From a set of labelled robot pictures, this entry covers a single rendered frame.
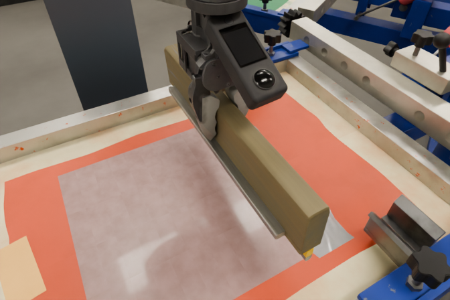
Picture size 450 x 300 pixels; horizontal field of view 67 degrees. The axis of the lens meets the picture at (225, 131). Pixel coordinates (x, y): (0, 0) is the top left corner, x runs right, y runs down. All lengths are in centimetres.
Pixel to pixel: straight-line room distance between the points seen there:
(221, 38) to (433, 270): 35
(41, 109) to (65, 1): 177
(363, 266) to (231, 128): 28
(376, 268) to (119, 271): 37
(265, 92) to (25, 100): 244
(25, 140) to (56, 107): 182
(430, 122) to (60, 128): 70
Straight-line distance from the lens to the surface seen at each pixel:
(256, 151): 41
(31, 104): 266
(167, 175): 63
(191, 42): 44
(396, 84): 77
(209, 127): 48
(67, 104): 255
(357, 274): 56
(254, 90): 36
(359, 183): 66
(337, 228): 58
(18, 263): 61
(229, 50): 38
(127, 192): 62
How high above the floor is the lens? 144
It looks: 43 degrees down
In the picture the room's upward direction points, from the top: straight up
